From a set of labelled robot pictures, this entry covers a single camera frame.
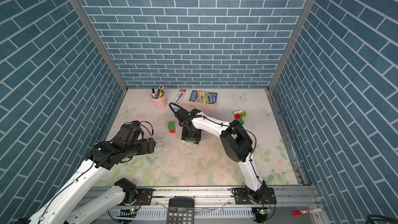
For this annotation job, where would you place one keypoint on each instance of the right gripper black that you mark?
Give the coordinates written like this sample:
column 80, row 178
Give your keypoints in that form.
column 184, row 135

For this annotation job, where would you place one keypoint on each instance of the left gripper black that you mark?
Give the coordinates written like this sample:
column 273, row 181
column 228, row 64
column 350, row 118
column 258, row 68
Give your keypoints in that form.
column 145, row 149

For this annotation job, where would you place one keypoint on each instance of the white long lego brick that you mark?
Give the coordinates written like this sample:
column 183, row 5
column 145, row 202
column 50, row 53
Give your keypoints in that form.
column 237, row 112

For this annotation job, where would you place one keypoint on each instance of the green long lego brick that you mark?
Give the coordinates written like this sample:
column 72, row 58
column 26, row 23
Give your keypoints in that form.
column 192, row 141

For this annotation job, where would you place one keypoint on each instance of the green lego brick back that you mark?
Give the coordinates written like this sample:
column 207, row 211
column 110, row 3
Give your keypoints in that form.
column 241, row 121

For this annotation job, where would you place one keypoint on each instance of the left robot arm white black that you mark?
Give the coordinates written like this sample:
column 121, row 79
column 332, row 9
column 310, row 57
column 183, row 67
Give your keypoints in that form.
column 62, row 208

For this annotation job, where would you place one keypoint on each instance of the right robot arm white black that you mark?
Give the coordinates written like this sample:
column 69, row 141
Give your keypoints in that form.
column 237, row 144

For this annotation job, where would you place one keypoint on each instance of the white red pen box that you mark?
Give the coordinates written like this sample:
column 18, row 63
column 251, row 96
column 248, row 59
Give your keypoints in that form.
column 180, row 96

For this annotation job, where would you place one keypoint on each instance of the pink pen holder cup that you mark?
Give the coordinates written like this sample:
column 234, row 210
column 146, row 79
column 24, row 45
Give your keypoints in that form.
column 159, row 103

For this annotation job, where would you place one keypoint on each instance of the pens in cup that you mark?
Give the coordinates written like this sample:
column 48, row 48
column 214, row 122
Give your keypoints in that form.
column 159, row 92

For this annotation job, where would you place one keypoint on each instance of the black calculator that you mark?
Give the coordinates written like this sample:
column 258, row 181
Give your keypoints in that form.
column 180, row 211

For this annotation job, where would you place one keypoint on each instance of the red white marker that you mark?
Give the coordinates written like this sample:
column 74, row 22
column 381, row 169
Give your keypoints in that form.
column 308, row 211

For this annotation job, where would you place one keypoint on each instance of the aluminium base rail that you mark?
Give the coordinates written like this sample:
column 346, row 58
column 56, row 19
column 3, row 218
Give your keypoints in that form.
column 211, row 202

